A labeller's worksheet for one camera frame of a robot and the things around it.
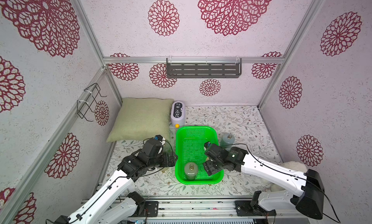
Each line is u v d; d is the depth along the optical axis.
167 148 0.88
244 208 0.74
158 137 0.67
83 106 0.73
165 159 0.64
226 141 0.92
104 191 0.43
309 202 0.38
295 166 0.68
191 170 0.78
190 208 0.75
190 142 0.99
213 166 0.68
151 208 0.74
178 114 1.03
